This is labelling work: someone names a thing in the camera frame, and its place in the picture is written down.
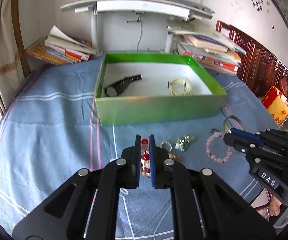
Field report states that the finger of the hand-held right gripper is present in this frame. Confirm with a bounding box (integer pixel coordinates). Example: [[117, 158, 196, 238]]
[[230, 127, 265, 147], [223, 133, 260, 156]]

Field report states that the green cardboard box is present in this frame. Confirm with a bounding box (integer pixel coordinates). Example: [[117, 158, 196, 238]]
[[94, 52, 228, 127]]

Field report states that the cream curtain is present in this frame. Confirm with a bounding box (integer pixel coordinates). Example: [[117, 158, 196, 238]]
[[0, 0, 33, 117]]

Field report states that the blue striped bedsheet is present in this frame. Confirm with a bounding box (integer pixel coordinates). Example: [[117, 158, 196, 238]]
[[0, 54, 285, 240]]

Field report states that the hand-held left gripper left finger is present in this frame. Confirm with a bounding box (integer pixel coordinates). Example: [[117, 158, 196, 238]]
[[12, 134, 142, 240]]

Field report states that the carved wooden headboard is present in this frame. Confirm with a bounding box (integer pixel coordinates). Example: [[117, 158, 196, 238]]
[[215, 20, 288, 98]]

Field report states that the black wrist watch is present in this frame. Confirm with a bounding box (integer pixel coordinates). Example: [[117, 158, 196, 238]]
[[104, 74, 142, 97]]

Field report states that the person's right hand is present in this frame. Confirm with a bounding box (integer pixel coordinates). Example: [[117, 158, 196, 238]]
[[270, 196, 282, 217]]

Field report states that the brown bead bracelet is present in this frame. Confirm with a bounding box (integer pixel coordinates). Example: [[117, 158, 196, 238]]
[[168, 152, 182, 162]]

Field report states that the stack of mixed books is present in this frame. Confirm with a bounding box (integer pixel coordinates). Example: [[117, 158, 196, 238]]
[[167, 19, 247, 77]]

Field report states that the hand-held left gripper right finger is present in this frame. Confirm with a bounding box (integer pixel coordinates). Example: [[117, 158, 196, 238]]
[[149, 134, 277, 240]]

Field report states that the white folding table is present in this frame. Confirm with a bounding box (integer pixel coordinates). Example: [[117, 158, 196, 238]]
[[60, 0, 215, 55]]

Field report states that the pink bead bracelet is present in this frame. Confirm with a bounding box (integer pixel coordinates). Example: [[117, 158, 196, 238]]
[[205, 132, 233, 163]]

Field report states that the red bead bracelet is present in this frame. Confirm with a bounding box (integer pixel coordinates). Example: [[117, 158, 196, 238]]
[[140, 138, 151, 178]]

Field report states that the silver metal brooch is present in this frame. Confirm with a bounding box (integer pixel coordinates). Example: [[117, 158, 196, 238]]
[[175, 135, 196, 152]]

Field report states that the stack of orange books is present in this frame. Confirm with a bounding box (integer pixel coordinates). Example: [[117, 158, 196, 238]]
[[25, 25, 99, 66]]

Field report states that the silver bangle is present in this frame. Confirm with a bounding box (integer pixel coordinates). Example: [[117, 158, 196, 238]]
[[223, 115, 246, 133]]

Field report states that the grey folded cloth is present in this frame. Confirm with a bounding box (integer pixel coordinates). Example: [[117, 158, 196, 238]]
[[148, 0, 215, 12]]

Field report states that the grey cable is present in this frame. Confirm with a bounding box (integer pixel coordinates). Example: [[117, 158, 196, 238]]
[[136, 12, 144, 52]]

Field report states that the cream coiled bracelet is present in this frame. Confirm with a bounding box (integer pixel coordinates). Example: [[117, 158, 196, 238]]
[[168, 78, 193, 96]]

